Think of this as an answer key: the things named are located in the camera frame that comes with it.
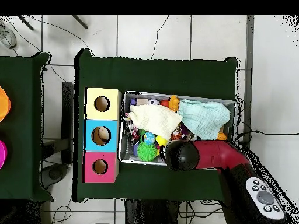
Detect cream muslin cloth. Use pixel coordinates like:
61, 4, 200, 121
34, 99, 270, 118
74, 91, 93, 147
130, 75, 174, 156
127, 104, 183, 141

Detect shallow mesh bin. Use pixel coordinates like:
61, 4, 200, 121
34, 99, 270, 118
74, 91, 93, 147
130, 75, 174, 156
117, 90, 238, 171

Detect wooden box with three holes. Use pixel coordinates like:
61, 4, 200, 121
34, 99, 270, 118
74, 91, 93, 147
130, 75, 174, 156
83, 87, 122, 184

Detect blue globe ball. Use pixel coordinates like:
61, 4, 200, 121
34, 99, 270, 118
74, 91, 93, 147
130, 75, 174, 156
142, 131, 157, 145

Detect yellow ball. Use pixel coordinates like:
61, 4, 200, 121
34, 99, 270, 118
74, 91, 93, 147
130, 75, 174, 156
155, 135, 169, 147

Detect green spiky ball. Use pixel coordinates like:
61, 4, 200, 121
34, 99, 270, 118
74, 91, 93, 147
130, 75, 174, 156
136, 141, 158, 162

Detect orange plastic toy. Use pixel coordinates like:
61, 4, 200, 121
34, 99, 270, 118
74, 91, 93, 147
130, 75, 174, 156
168, 94, 180, 112

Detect dark green table cloth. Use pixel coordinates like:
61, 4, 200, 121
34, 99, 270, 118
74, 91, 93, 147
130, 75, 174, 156
0, 51, 54, 202
72, 48, 239, 203

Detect mint muslin cloth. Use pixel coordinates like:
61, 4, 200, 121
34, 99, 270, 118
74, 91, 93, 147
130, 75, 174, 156
177, 99, 231, 141

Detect black upright stand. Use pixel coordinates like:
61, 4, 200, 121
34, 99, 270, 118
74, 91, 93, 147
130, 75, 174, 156
61, 81, 75, 165

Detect grey stand base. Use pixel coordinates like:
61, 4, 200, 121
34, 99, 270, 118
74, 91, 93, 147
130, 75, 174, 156
41, 163, 69, 190

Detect dark tripod leg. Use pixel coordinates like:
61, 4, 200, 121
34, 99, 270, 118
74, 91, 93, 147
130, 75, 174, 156
71, 15, 88, 30
17, 15, 34, 31

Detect orange bowl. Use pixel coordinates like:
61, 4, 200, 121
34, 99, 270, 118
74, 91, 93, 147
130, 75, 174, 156
0, 86, 12, 123

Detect pink bowl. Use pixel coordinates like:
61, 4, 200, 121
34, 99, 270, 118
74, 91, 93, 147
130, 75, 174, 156
0, 139, 8, 170

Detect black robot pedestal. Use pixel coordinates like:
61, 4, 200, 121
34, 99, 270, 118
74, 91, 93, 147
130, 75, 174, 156
124, 198, 180, 224

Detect black cable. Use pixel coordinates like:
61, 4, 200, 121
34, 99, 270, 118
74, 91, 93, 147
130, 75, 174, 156
235, 129, 299, 144

